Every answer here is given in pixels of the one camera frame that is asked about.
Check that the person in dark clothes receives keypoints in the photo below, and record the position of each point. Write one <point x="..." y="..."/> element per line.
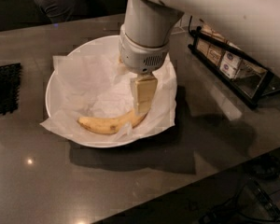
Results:
<point x="64" y="10"/>

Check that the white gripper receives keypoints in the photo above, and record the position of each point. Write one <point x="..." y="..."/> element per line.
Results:
<point x="139" y="56"/>

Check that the yellow banana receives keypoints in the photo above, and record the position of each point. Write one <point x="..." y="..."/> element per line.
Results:
<point x="110" y="125"/>

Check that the white creamer packets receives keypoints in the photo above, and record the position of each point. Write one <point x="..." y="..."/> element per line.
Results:
<point x="229" y="65"/>

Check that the white paper liner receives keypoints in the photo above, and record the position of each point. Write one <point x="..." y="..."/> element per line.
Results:
<point x="93" y="84"/>

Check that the black condiment caddy rack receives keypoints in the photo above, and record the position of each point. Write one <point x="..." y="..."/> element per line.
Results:
<point x="252" y="82"/>

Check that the black grid mat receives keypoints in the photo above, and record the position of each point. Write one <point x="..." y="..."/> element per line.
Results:
<point x="10" y="81"/>

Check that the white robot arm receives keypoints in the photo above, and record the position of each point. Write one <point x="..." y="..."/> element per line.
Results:
<point x="252" y="25"/>

